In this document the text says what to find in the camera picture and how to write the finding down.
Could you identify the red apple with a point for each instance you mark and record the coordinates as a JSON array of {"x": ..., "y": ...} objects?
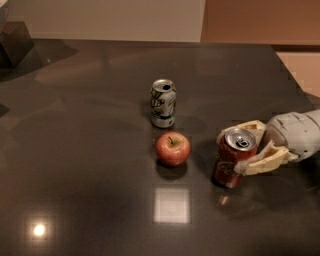
[{"x": 172, "y": 149}]

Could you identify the silver green soda can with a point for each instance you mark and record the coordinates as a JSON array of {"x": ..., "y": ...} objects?
[{"x": 163, "y": 103}]

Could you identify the dark box at table corner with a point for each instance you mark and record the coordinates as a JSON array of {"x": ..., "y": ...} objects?
[{"x": 15, "y": 44}]

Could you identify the red coke can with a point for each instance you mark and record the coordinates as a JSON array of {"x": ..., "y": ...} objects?
[{"x": 235, "y": 145}]

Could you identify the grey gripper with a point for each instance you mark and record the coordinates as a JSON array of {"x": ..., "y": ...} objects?
[{"x": 290, "y": 136}]

